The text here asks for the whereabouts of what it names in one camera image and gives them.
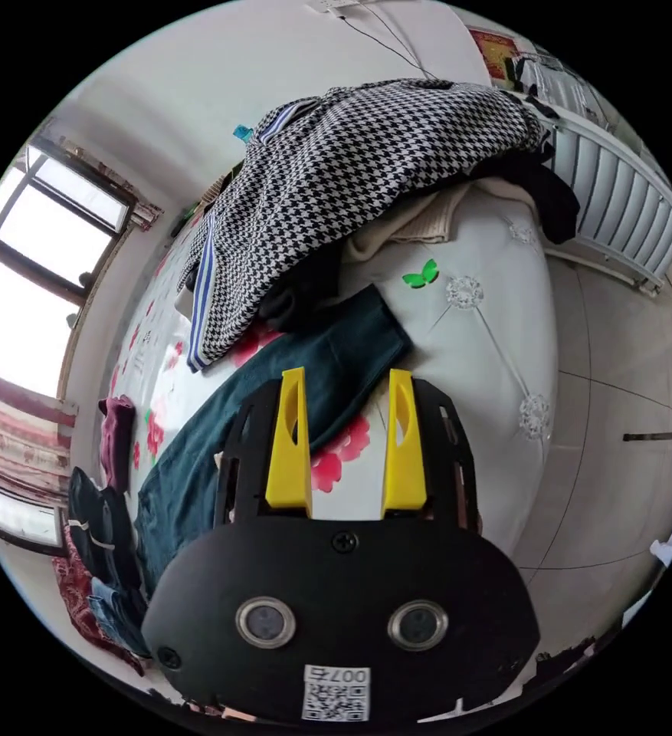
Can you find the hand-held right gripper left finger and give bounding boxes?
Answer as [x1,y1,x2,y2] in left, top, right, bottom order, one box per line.
[264,367,314,517]

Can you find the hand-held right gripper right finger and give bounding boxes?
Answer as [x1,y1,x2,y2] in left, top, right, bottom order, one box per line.
[379,370,428,518]

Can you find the dark teal trousers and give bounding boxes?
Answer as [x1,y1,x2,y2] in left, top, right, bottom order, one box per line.
[133,285,412,599]

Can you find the bed with floral sheet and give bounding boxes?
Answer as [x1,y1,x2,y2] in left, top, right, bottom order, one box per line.
[54,183,562,679]

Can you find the pile of dark clothes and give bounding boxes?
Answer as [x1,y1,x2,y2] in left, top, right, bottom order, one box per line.
[51,394,154,677]

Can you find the pile of clothes with houndstooth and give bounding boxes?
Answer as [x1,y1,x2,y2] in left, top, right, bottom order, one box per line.
[175,77,582,373]

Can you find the striped red curtain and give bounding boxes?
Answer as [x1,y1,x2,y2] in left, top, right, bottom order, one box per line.
[0,359,79,510]

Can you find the window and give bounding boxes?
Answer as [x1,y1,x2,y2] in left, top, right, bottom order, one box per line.
[0,142,136,398]

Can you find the white radiator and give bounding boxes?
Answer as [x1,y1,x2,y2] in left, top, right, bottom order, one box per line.
[541,109,672,297]

